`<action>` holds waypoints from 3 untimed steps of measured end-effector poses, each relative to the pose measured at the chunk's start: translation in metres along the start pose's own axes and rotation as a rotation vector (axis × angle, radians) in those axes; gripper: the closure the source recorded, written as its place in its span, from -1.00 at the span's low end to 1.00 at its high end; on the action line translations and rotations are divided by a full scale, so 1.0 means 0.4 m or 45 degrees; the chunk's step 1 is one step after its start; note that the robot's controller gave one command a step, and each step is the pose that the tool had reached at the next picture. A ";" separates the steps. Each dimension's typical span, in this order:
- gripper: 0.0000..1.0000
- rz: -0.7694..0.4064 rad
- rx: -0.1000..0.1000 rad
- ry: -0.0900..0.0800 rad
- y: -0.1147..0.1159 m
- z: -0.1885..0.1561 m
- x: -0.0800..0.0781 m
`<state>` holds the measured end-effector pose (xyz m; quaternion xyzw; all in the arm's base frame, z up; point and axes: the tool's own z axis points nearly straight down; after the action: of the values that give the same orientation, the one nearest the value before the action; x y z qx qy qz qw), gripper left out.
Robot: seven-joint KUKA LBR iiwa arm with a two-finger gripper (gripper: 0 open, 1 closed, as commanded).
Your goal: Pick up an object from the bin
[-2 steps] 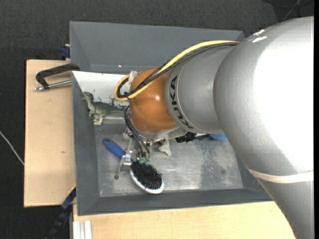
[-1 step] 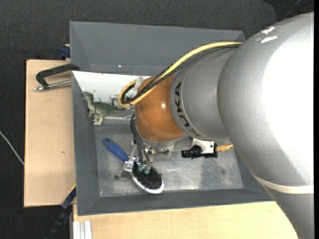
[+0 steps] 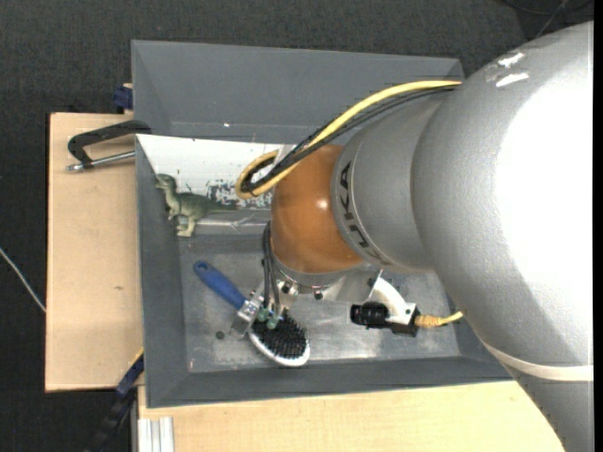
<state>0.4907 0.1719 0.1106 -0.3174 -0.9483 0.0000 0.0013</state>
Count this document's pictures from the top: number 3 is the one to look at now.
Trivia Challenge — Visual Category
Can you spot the black cylinder on white bracket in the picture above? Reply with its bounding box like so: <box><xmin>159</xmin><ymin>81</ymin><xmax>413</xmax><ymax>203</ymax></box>
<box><xmin>350</xmin><ymin>270</ymin><xmax>421</xmax><ymax>339</ymax></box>

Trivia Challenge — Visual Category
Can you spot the pale brown flat board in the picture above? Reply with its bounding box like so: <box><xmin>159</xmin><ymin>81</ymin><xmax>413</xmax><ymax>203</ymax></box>
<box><xmin>43</xmin><ymin>111</ymin><xmax>145</xmax><ymax>393</ymax></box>

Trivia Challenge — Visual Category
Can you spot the blue handled hairbrush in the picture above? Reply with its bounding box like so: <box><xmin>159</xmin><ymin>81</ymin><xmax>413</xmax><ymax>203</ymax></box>
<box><xmin>192</xmin><ymin>260</ymin><xmax>312</xmax><ymax>368</ymax></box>

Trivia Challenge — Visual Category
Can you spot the grey metal bin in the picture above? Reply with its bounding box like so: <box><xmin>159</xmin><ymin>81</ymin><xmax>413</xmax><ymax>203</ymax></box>
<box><xmin>129</xmin><ymin>39</ymin><xmax>513</xmax><ymax>410</ymax></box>

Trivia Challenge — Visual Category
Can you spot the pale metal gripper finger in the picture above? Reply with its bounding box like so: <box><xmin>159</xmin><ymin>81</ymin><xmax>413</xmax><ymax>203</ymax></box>
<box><xmin>229</xmin><ymin>293</ymin><xmax>265</xmax><ymax>341</ymax></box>

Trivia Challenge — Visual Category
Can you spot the green toy dinosaur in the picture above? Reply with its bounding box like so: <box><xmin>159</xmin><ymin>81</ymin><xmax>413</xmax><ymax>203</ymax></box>
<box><xmin>155</xmin><ymin>172</ymin><xmax>239</xmax><ymax>238</ymax></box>

